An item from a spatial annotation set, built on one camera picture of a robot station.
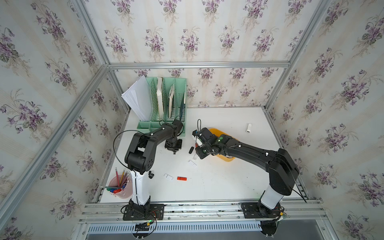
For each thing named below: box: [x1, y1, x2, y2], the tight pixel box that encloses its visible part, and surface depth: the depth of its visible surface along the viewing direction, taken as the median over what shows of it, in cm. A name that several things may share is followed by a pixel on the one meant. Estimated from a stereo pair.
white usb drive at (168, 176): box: [163, 173, 174, 181], surface depth 86 cm
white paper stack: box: [121, 75, 154, 122], surface depth 100 cm
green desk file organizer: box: [136, 77, 187, 137], surface depth 106 cm
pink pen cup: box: [108, 174, 133, 199], surface depth 75 cm
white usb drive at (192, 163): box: [187, 159, 198, 168], surface depth 92 cm
